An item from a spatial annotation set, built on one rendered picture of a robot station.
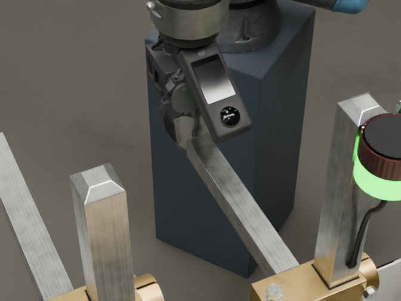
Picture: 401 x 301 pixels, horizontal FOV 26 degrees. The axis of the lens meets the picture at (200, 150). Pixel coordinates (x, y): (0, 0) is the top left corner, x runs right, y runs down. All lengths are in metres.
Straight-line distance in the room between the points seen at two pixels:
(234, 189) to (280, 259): 0.12
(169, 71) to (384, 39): 1.74
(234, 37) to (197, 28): 0.67
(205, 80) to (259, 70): 0.62
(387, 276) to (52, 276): 0.43
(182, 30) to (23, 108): 1.54
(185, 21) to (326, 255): 0.29
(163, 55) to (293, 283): 0.32
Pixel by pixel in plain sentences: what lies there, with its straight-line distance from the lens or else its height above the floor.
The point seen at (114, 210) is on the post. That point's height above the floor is 1.11.
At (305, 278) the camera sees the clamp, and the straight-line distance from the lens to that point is 0.94.
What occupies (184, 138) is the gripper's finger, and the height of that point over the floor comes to 0.86.
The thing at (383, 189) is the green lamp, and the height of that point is 1.08.
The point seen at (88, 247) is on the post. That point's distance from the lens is 0.72.
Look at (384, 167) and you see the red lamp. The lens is 0.74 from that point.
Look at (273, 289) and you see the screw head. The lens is 0.92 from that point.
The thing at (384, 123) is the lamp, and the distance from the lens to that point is 0.76.
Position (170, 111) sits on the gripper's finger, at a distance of 1.05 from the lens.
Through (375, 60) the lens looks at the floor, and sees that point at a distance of 2.64.
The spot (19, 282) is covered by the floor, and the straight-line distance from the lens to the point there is 2.06.
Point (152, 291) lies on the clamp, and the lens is 0.81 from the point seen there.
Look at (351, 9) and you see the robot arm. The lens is 1.52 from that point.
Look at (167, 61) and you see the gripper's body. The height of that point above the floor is 0.96.
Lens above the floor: 1.62
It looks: 45 degrees down
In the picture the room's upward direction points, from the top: straight up
